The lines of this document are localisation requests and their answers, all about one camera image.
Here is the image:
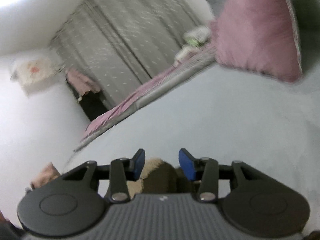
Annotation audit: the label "dark brown patterned sweater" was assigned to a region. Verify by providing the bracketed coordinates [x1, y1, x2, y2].
[127, 158, 195, 199]

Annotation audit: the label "hanging pink black clothes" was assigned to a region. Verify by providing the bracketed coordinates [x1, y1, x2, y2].
[66, 68, 107, 121]

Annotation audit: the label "light blue bed sheet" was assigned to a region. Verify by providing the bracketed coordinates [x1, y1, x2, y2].
[66, 60, 319, 231]

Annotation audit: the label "pink grey duvet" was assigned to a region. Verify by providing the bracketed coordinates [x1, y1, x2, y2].
[74, 45, 215, 152]

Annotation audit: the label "white plush toy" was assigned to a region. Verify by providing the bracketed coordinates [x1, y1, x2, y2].
[174, 45, 199, 66]

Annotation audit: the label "grey white small pillow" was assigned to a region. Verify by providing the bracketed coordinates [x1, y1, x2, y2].
[183, 25, 211, 47]

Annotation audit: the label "grey dotted curtain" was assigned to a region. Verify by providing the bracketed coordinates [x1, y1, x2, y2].
[50, 0, 201, 108]

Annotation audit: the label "large pink pillow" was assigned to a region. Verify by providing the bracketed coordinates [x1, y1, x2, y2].
[211, 0, 303, 82]

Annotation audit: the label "white wall-mounted unit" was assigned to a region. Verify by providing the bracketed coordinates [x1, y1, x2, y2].
[10, 56, 61, 97]

